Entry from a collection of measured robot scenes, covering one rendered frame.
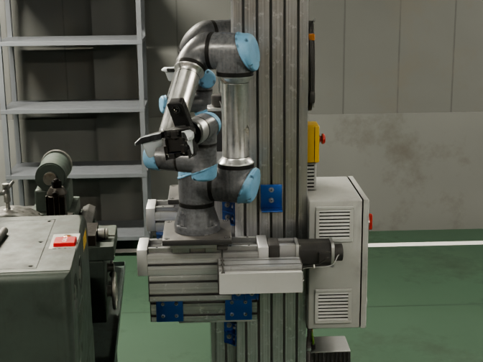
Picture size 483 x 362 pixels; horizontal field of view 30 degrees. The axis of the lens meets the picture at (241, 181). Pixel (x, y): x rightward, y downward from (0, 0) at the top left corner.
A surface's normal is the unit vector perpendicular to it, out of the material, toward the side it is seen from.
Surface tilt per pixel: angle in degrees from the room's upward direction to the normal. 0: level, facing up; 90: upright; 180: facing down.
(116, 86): 90
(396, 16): 90
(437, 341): 0
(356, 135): 90
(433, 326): 0
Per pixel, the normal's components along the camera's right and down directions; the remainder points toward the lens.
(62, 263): -0.01, -0.97
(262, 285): 0.04, 0.24
